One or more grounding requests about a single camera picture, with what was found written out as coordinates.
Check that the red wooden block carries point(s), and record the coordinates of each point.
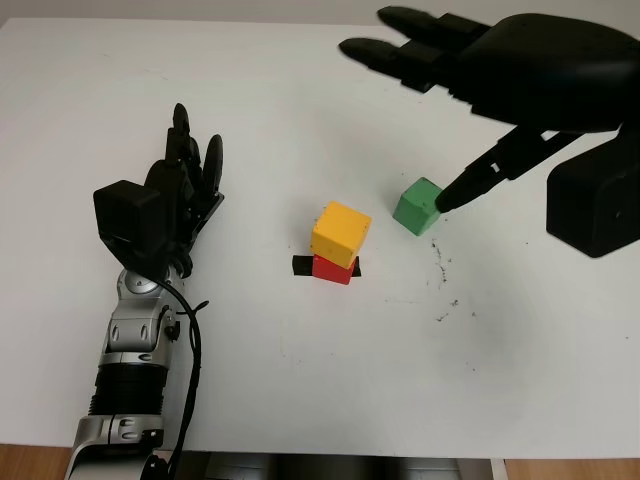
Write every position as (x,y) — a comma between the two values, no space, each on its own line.
(330,270)

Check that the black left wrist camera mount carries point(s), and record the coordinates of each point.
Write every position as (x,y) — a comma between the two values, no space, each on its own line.
(125,215)

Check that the yellow wooden block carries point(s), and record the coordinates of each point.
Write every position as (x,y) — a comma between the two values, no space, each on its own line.
(340,232)

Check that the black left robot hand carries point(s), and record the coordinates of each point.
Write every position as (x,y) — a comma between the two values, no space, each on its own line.
(172,200)

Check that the dark grey robot torso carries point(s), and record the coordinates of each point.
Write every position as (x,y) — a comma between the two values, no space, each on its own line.
(325,467)

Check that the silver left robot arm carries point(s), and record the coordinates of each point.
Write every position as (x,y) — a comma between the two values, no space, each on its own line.
(132,330)

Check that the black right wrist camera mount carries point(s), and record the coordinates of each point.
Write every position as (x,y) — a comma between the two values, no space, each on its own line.
(590,210)

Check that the green wooden block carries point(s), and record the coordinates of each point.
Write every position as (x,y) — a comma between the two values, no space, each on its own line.
(415,207)

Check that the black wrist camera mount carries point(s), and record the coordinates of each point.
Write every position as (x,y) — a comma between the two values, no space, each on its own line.
(590,210)
(125,215)

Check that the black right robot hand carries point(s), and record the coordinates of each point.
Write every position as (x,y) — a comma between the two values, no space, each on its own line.
(540,70)

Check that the black tape strip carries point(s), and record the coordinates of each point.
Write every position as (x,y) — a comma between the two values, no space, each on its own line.
(301,266)

